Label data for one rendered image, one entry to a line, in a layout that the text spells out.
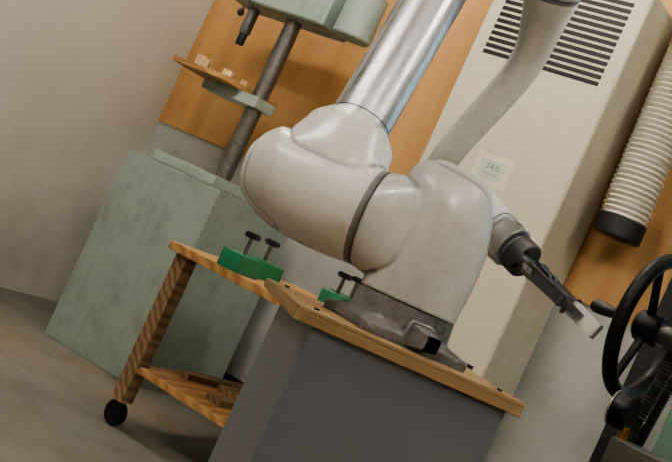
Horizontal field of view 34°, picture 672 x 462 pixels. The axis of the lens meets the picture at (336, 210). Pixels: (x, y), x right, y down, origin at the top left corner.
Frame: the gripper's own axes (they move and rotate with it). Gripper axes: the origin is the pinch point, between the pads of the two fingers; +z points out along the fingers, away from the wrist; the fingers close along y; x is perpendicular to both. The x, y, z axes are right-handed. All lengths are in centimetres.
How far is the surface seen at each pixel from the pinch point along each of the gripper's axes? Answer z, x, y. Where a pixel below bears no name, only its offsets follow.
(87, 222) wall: -239, 131, 105
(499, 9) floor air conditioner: -143, -38, 102
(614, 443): 26.6, 7.6, -19.4
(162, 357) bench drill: -137, 120, 77
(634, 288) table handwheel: 4.4, -10.5, -3.1
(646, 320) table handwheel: 5.5, -6.9, 7.7
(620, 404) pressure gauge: 22.6, 2.9, -18.4
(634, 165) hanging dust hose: -77, -28, 118
